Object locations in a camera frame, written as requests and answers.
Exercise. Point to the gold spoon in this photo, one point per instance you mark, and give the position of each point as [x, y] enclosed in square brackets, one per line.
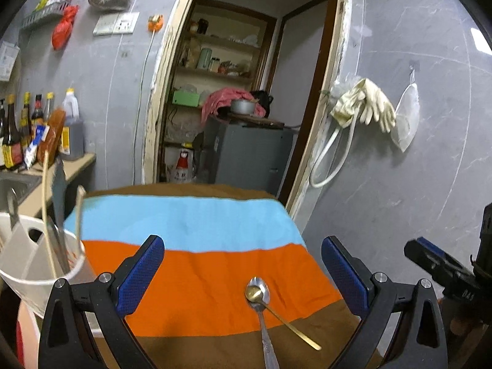
[296, 332]

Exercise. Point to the blue orange brown striped cloth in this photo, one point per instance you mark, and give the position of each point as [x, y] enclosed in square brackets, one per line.
[211, 261]

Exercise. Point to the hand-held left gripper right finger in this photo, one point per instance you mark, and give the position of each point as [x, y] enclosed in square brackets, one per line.
[342, 273]

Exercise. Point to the wooden shelf unit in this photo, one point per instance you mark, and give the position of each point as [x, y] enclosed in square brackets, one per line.
[219, 73]

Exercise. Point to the white utensil bucket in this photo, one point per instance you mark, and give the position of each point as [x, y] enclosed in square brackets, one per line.
[23, 265]

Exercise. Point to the white red printed bag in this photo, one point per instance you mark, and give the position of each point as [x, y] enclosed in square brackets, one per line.
[181, 167]

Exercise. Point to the metal pot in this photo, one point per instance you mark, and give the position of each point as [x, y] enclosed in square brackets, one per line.
[242, 107]

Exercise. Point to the large dark oil jug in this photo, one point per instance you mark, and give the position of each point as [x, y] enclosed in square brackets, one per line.
[71, 130]

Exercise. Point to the pink cloth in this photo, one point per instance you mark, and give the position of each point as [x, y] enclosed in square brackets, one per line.
[219, 100]

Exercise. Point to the grey kitchen knife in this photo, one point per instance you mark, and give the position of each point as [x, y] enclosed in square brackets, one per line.
[59, 200]

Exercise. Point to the person's right hand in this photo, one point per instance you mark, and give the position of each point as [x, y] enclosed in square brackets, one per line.
[461, 323]

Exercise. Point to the white plastic bag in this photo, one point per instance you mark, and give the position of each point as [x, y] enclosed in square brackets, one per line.
[405, 119]

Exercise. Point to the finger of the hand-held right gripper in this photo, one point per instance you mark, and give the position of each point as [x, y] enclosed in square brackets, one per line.
[430, 257]

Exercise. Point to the black bag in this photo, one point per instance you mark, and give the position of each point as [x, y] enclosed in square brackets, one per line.
[263, 100]

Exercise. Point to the grey metal utensil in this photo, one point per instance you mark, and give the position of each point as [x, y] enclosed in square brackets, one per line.
[12, 207]

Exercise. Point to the wooden cutting board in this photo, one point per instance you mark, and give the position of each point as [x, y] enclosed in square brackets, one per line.
[265, 123]

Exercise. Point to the blue white packet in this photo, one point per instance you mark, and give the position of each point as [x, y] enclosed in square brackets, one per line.
[34, 146]

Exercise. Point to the white wall switch plate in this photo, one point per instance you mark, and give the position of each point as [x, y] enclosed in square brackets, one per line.
[104, 25]

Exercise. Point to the teal jar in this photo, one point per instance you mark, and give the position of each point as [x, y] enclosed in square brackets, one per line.
[205, 59]

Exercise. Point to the row of sauce bottles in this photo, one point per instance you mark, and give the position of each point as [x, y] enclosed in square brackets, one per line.
[13, 138]

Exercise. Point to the wooden chopstick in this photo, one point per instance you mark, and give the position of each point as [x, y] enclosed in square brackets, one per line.
[48, 215]
[79, 215]

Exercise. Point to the wooden door frame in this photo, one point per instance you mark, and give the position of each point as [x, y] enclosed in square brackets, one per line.
[153, 103]

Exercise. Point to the orange wall plug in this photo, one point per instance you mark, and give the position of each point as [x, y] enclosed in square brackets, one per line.
[155, 22]

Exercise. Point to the white wall socket plate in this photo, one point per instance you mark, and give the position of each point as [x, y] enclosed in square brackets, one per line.
[127, 22]

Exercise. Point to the cream rubber gloves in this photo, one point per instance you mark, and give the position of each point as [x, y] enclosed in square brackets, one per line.
[365, 103]

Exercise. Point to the white wall paper sheet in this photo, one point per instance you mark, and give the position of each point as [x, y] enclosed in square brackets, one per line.
[7, 61]

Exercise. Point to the red plastic bag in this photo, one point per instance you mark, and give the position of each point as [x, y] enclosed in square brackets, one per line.
[65, 27]

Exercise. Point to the silver spoon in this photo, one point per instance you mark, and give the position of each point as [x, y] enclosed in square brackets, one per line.
[266, 334]

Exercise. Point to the green box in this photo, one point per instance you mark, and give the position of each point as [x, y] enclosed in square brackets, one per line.
[186, 98]

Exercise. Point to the metal sink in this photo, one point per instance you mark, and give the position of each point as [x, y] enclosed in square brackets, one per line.
[15, 188]

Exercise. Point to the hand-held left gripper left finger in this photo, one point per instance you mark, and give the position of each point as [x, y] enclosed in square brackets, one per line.
[140, 273]

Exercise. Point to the grey cabinet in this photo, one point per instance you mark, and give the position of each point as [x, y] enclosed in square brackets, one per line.
[246, 157]

